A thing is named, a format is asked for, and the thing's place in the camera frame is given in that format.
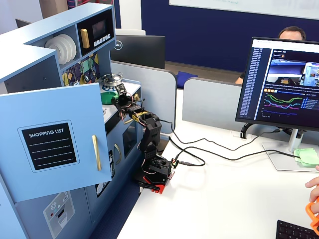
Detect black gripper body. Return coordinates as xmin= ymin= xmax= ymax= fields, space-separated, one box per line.
xmin=117 ymin=92 xmax=136 ymax=110

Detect orange leader arm handle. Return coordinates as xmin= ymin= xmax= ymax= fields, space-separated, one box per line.
xmin=305 ymin=196 xmax=319 ymax=236

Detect red and black arm base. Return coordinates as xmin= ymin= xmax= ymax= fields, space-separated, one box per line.
xmin=138 ymin=155 xmax=178 ymax=195

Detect green recipient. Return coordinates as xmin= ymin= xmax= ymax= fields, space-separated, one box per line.
xmin=101 ymin=91 xmax=118 ymax=106

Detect steel toy pot with lid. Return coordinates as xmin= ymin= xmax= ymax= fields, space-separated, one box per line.
xmin=102 ymin=73 xmax=124 ymax=87

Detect person hand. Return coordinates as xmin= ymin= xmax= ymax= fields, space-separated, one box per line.
xmin=305 ymin=165 xmax=319 ymax=203

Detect grey desk divider panel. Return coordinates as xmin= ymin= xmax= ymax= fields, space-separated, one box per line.
xmin=111 ymin=61 xmax=178 ymax=128
xmin=181 ymin=77 xmax=244 ymax=125

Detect blue toy fridge door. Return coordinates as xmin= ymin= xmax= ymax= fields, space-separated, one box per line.
xmin=0 ymin=83 xmax=113 ymax=203

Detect black dell monitor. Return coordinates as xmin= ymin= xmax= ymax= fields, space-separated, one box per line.
xmin=110 ymin=34 xmax=166 ymax=70

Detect blue chair cushion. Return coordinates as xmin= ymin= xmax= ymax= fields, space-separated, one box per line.
xmin=176 ymin=71 xmax=199 ymax=89

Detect white toy plate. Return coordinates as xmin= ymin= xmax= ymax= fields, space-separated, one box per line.
xmin=59 ymin=34 xmax=78 ymax=59
xmin=44 ymin=37 xmax=69 ymax=64
xmin=53 ymin=34 xmax=75 ymax=62

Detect black toy microwave door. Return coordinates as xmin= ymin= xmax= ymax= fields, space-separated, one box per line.
xmin=76 ymin=11 xmax=113 ymax=57

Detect blue toy kitchen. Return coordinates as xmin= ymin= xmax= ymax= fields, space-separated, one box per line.
xmin=0 ymin=2 xmax=143 ymax=239

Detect whiteboard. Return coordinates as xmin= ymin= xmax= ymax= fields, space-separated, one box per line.
xmin=168 ymin=0 xmax=319 ymax=21

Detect large monitor with graphs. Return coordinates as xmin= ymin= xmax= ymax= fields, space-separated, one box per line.
xmin=235 ymin=36 xmax=319 ymax=130

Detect silver monitor stand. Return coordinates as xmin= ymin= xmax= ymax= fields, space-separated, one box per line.
xmin=261 ymin=128 xmax=319 ymax=173

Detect seated person with dark hair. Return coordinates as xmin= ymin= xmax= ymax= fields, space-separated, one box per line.
xmin=234 ymin=25 xmax=307 ymax=85

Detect green folded cloth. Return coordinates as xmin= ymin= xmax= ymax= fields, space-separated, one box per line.
xmin=293 ymin=147 xmax=319 ymax=167

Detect black keyboard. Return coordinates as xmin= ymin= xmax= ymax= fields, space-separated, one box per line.
xmin=275 ymin=219 xmax=319 ymax=239

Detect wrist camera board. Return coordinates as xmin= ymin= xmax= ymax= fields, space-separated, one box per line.
xmin=114 ymin=83 xmax=126 ymax=96

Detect gold curved oven handle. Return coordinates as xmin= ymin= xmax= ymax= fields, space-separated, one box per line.
xmin=114 ymin=143 xmax=122 ymax=165

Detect gold fridge door handle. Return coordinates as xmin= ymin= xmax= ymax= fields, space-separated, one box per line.
xmin=91 ymin=135 xmax=102 ymax=172

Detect gold microwave handle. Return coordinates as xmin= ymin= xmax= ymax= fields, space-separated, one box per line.
xmin=80 ymin=28 xmax=91 ymax=49

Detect long black cable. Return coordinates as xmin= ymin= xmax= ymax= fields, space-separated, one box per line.
xmin=159 ymin=119 xmax=280 ymax=151

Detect black usb cable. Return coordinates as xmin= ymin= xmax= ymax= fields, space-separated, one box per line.
xmin=173 ymin=146 xmax=301 ymax=168

